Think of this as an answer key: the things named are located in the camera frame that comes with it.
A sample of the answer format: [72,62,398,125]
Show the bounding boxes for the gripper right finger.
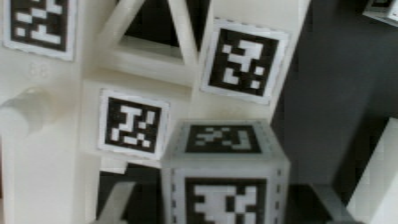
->
[287,184,364,224]

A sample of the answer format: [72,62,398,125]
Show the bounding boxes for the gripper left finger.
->
[90,171,163,224]

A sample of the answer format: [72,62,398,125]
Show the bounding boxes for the white U-shaped fence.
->
[346,118,398,224]

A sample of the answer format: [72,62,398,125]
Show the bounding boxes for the white chair back frame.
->
[0,0,310,224]

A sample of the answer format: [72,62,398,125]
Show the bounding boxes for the white chair leg block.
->
[362,0,398,27]

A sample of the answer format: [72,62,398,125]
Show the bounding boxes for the white small chair part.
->
[161,119,289,224]

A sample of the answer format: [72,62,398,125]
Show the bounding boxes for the white chair seat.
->
[79,80,190,167]

